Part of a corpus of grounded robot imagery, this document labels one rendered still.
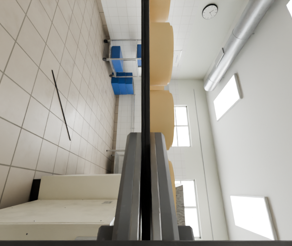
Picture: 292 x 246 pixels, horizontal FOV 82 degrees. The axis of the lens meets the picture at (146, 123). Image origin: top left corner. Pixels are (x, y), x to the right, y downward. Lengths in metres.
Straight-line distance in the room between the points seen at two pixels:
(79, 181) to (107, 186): 0.24
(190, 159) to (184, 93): 2.19
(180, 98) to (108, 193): 4.62
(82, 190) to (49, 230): 0.71
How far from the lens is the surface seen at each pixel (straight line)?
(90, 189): 1.61
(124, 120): 5.31
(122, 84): 4.99
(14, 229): 1.05
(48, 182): 1.75
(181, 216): 1.62
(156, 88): 0.19
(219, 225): 5.25
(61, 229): 0.95
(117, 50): 4.43
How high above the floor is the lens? 1.00
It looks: level
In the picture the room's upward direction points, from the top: 90 degrees clockwise
